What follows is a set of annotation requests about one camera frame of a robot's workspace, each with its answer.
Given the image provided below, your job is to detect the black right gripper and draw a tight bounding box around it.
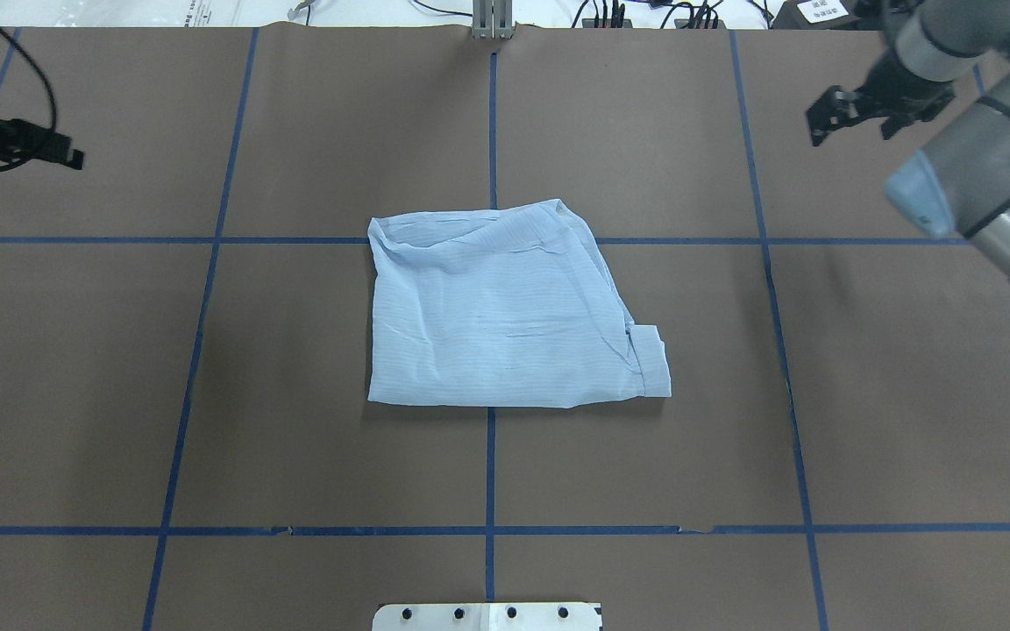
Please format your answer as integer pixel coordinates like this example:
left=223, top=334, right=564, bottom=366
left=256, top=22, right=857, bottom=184
left=805, top=49, right=957, bottom=146

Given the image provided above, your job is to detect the light blue button shirt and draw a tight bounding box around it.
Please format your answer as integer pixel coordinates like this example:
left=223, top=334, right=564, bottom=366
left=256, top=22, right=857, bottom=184
left=367, top=199, right=671, bottom=408

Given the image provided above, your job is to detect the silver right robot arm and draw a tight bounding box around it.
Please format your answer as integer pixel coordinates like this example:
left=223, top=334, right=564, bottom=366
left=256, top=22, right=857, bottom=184
left=806, top=1, right=1010, bottom=284

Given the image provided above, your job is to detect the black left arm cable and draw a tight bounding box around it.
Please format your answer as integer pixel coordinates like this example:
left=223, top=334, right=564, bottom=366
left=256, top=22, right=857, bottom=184
left=0, top=12, right=60, bottom=174

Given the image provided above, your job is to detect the aluminium frame post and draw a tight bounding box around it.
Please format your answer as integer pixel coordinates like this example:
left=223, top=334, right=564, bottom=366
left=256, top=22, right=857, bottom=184
left=472, top=0, right=516, bottom=40

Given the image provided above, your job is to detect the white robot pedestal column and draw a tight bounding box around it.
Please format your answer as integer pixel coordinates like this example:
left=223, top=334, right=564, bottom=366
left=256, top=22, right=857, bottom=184
left=370, top=600, right=604, bottom=630

